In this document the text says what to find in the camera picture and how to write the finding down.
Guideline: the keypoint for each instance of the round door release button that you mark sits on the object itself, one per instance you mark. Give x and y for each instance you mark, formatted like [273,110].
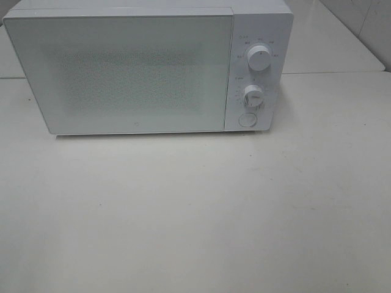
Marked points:
[248,120]

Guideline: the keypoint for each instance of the white timer knob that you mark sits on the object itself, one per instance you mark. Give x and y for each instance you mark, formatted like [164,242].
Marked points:
[254,96]

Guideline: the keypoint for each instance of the white microwave door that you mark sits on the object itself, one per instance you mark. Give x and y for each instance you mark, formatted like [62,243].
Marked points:
[125,70]

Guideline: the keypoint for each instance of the white upper power knob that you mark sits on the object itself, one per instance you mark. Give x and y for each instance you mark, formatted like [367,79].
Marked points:
[259,57]

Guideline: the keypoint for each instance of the white microwave oven body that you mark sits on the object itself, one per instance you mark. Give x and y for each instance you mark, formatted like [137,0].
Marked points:
[140,67]

